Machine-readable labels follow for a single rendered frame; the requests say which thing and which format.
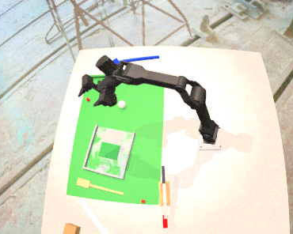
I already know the white golf ball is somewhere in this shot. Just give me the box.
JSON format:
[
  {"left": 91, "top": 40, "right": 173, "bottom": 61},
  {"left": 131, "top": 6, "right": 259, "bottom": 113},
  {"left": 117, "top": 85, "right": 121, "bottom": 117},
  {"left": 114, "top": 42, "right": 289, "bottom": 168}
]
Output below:
[{"left": 118, "top": 100, "right": 126, "bottom": 108}]

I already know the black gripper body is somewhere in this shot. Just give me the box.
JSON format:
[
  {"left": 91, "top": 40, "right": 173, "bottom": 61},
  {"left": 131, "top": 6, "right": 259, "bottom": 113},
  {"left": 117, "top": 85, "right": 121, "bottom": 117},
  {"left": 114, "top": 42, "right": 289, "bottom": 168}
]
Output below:
[{"left": 82, "top": 74, "right": 117, "bottom": 99}]

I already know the green putting mat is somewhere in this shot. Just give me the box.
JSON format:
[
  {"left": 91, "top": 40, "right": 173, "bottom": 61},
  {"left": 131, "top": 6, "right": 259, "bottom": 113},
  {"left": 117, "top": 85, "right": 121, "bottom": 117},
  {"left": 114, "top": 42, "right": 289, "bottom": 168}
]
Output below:
[{"left": 66, "top": 83, "right": 165, "bottom": 205}]

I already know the tan cardboard box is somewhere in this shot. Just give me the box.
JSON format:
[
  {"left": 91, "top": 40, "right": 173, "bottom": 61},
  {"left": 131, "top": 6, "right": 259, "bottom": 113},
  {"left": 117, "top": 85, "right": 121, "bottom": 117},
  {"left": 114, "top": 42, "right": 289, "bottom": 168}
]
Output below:
[{"left": 63, "top": 223, "right": 81, "bottom": 234}]

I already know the blue golf putter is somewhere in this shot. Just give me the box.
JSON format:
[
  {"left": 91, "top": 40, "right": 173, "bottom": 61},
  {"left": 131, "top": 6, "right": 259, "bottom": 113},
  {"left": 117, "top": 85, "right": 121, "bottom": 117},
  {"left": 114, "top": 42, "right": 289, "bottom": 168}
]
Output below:
[{"left": 112, "top": 56, "right": 159, "bottom": 64}]

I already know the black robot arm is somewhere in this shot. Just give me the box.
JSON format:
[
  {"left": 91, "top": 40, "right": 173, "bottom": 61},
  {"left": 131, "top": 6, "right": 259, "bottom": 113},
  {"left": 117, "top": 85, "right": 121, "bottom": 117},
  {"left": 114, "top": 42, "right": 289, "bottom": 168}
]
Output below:
[{"left": 95, "top": 55, "right": 219, "bottom": 145}]

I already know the white thin flat bar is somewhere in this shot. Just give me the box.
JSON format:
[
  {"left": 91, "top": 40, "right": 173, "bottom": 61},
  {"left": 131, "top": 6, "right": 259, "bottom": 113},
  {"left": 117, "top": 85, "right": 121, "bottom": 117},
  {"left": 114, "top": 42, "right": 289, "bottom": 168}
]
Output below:
[{"left": 79, "top": 199, "right": 110, "bottom": 234}]

